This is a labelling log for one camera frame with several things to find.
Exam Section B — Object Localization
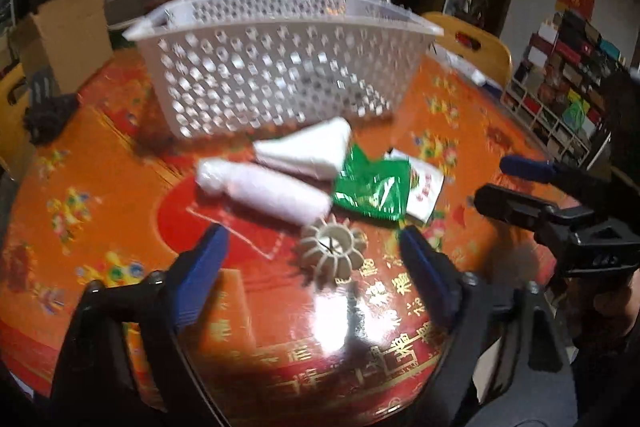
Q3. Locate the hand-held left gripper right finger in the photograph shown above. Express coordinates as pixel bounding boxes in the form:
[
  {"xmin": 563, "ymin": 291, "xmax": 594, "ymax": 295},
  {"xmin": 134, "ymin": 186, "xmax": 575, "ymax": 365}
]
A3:
[{"xmin": 397, "ymin": 224, "xmax": 581, "ymax": 427}]

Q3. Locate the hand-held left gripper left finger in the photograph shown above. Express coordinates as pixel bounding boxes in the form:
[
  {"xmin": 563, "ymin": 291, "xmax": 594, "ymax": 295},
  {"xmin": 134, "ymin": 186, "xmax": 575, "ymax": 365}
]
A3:
[{"xmin": 50, "ymin": 224, "xmax": 231, "ymax": 427}]

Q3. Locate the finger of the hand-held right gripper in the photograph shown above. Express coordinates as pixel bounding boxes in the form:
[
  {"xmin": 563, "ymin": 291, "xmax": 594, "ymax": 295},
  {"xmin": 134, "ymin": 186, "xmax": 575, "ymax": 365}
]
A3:
[
  {"xmin": 499, "ymin": 154, "xmax": 612, "ymax": 196},
  {"xmin": 472, "ymin": 183, "xmax": 592, "ymax": 229}
]

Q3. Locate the white snack packet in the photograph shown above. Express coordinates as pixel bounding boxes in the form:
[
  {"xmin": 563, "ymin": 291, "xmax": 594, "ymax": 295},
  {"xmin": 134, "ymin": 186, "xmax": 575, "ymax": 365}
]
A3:
[{"xmin": 387, "ymin": 148, "xmax": 446, "ymax": 224}]

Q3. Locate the green foil packet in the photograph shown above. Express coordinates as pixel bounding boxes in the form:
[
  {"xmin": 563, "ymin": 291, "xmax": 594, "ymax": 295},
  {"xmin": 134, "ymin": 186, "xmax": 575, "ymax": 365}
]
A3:
[{"xmin": 331, "ymin": 144, "xmax": 413, "ymax": 223}]

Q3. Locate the beige ridged plastic cap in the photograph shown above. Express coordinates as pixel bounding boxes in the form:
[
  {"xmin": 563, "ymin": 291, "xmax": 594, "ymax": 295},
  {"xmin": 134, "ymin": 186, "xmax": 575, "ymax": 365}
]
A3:
[{"xmin": 298, "ymin": 213, "xmax": 368, "ymax": 280}]

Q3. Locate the white towel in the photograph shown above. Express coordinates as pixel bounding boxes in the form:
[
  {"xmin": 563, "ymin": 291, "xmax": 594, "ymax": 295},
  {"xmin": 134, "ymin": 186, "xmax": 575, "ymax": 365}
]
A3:
[{"xmin": 195, "ymin": 158, "xmax": 333, "ymax": 224}]

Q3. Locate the white triangular packet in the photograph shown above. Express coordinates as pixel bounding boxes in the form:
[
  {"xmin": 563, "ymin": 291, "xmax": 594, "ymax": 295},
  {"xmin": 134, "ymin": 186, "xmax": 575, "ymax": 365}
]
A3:
[{"xmin": 252, "ymin": 117, "xmax": 352, "ymax": 181}]

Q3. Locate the white perforated plastic basket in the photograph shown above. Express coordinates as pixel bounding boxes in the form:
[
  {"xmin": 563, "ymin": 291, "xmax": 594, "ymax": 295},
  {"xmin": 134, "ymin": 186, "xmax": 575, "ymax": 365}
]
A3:
[{"xmin": 122, "ymin": 0, "xmax": 445, "ymax": 140}]

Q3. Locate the person's right hand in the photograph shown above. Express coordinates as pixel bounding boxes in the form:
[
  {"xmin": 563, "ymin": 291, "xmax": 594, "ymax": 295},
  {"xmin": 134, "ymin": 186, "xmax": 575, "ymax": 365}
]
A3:
[{"xmin": 567, "ymin": 269, "xmax": 640, "ymax": 348}]

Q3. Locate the shelf of boxes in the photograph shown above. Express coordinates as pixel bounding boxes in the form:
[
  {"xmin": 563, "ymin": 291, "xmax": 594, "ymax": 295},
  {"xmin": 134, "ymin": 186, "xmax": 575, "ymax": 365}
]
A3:
[{"xmin": 501, "ymin": 9, "xmax": 629, "ymax": 168}]

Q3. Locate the wooden chair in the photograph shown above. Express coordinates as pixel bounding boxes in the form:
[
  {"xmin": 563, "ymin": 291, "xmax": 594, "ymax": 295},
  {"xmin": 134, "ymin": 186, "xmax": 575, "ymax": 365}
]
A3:
[
  {"xmin": 421, "ymin": 11, "xmax": 514, "ymax": 94},
  {"xmin": 0, "ymin": 63, "xmax": 40, "ymax": 182}
]

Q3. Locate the open cardboard box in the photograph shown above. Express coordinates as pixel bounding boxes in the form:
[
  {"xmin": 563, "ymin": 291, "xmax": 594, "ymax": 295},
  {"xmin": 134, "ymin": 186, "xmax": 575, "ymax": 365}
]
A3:
[{"xmin": 10, "ymin": 0, "xmax": 114, "ymax": 95}]

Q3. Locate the black strap mount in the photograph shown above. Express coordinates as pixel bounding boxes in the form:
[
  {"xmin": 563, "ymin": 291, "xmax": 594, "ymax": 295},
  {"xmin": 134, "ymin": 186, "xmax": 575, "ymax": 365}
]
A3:
[{"xmin": 24, "ymin": 76, "xmax": 81, "ymax": 145}]

